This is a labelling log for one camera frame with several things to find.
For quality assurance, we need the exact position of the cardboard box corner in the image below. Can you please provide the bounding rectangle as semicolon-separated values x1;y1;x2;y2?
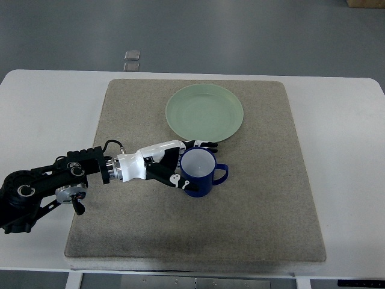
346;0;385;8

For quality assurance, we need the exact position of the blue enamel mug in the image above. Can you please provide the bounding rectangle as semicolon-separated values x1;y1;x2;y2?
180;148;229;197

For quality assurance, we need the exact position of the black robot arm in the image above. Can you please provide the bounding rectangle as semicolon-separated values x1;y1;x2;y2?
1;140;124;234

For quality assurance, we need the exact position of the metal floor plate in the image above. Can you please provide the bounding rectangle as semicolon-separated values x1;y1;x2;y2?
124;51;140;61
123;62;140;72

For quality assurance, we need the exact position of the light green plate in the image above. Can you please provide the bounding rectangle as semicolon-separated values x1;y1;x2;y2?
165;84;244;142

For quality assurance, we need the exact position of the upper metal floor plate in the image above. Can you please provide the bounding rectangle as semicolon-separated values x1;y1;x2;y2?
124;51;140;61

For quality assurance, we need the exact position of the beige fabric mat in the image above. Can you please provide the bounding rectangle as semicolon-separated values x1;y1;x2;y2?
64;78;327;269

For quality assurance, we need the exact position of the lower metal floor plate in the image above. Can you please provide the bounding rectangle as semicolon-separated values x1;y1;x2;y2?
123;62;140;72

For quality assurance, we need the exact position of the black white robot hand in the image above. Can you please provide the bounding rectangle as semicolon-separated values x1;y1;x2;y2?
109;140;218;192

